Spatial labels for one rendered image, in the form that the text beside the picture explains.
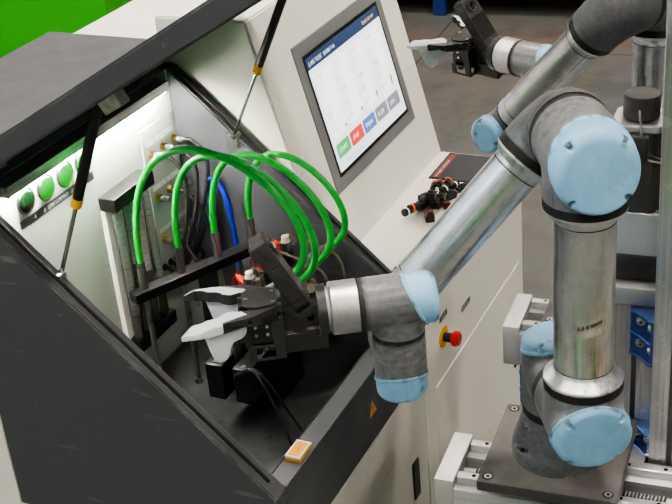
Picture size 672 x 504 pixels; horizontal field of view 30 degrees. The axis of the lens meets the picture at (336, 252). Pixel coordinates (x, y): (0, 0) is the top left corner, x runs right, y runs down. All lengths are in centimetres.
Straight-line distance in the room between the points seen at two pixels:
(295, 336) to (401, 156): 145
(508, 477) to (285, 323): 52
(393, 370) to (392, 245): 113
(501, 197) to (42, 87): 108
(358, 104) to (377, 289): 129
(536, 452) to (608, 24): 75
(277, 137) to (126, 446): 76
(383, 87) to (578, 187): 149
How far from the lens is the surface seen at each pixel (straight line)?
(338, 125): 286
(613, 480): 206
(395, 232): 292
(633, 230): 211
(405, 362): 175
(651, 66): 239
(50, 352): 227
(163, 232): 274
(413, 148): 319
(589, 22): 227
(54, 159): 235
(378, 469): 261
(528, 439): 205
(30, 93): 252
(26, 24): 620
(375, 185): 299
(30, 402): 238
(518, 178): 179
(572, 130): 164
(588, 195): 165
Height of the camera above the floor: 231
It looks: 28 degrees down
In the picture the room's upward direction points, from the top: 5 degrees counter-clockwise
